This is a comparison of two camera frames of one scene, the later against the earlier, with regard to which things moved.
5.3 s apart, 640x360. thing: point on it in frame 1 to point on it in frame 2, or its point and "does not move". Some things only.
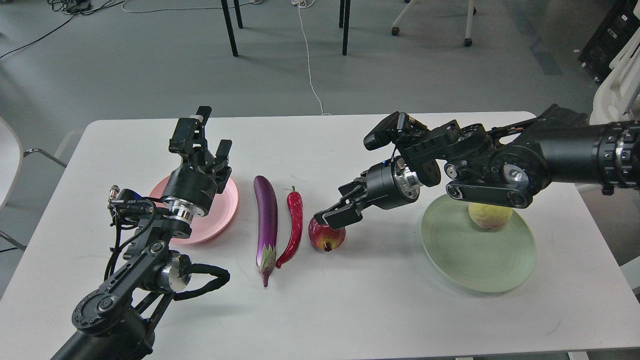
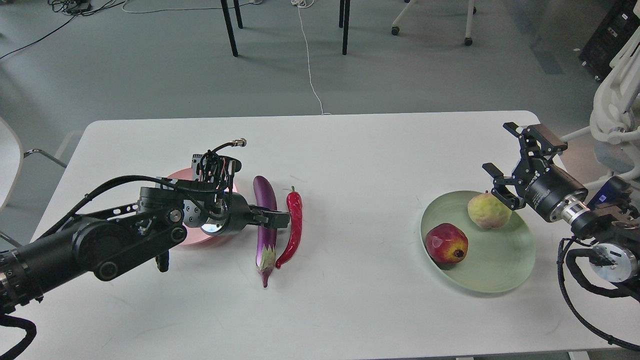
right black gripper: [387, 185] to [548, 190]
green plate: [489, 260] does not move
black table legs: [231, 36] does not move
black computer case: [619, 25] does not move
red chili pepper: [295, 199] does not move
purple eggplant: [266, 209] does not move
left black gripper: [194, 186] to [232, 213]
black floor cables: [75, 7] does not move
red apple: [324, 237] to [447, 243]
